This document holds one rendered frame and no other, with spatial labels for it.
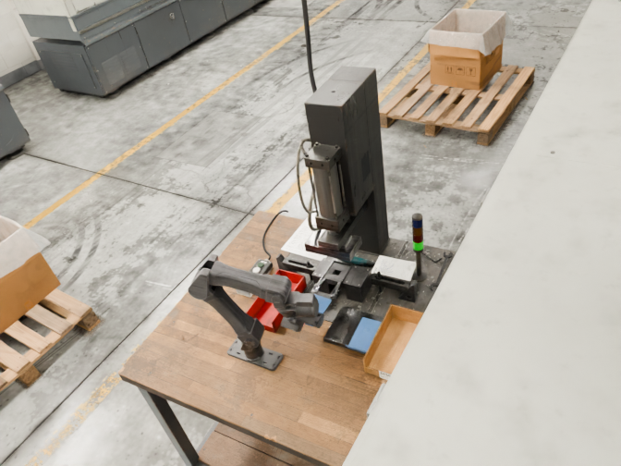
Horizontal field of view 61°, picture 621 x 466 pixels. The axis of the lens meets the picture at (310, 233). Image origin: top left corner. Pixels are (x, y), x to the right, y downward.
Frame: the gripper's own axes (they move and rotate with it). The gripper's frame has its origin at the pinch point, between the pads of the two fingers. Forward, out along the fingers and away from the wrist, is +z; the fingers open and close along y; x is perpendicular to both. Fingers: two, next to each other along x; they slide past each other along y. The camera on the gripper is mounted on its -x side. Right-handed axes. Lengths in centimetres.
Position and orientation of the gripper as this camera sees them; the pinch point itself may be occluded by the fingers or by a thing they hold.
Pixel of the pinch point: (302, 321)
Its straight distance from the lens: 181.9
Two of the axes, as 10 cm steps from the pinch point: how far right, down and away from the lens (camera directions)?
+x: -8.8, -2.4, 4.0
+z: 2.8, 4.1, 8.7
